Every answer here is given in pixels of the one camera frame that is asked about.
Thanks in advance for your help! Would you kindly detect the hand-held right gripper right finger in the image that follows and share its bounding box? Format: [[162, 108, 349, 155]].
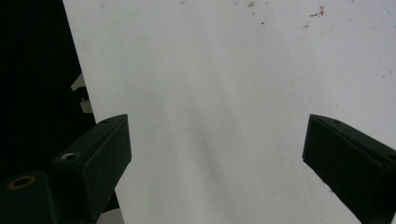
[[302, 113, 396, 224]]

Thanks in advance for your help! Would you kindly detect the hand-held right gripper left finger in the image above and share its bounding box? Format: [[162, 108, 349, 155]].
[[50, 113, 133, 224]]

